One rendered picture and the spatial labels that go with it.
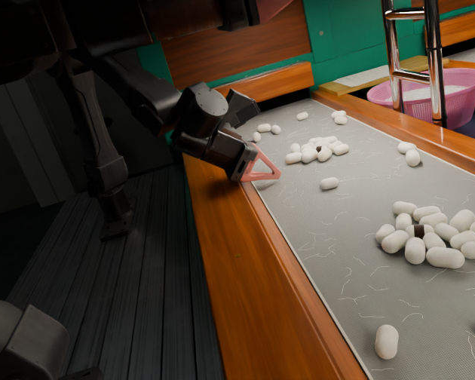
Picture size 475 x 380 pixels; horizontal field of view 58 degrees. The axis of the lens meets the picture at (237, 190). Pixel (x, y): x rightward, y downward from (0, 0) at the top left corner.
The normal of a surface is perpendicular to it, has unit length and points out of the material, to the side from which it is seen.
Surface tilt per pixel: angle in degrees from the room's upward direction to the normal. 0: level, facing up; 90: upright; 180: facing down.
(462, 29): 90
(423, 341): 0
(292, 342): 0
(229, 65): 90
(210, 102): 52
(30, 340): 60
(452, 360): 0
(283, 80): 90
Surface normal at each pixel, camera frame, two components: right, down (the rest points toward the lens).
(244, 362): -0.25, -0.89
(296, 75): 0.17, 0.35
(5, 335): 0.71, -0.69
